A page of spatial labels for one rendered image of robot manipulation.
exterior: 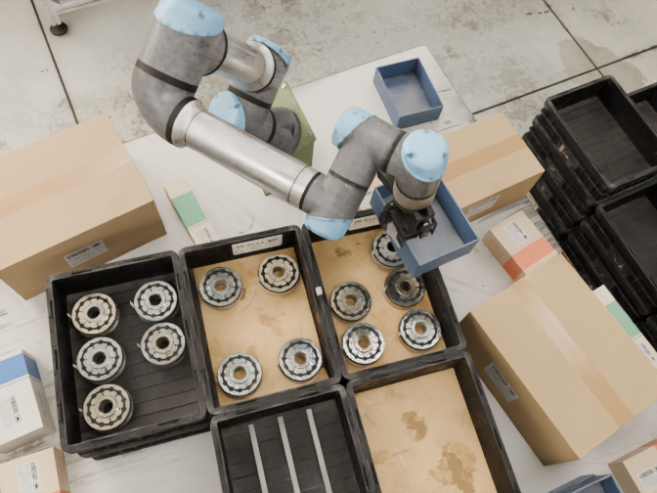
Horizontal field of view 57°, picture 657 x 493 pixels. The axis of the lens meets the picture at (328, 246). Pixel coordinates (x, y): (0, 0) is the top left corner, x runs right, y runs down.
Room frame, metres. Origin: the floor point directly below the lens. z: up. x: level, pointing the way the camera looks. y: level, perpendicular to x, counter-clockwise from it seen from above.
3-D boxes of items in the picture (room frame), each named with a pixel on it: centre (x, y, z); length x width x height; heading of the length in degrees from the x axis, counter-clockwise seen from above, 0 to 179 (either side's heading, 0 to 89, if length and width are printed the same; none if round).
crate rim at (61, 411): (0.28, 0.40, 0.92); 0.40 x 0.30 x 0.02; 25
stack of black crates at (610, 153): (1.40, -0.89, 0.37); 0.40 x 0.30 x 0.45; 35
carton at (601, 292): (0.58, -0.79, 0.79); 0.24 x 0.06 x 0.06; 40
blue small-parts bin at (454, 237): (0.63, -0.19, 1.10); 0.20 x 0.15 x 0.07; 36
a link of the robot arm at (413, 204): (0.56, -0.13, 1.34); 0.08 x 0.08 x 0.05
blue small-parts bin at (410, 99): (1.27, -0.15, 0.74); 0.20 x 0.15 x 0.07; 30
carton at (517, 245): (0.80, -0.53, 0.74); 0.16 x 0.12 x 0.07; 43
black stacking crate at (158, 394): (0.28, 0.40, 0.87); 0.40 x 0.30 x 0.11; 25
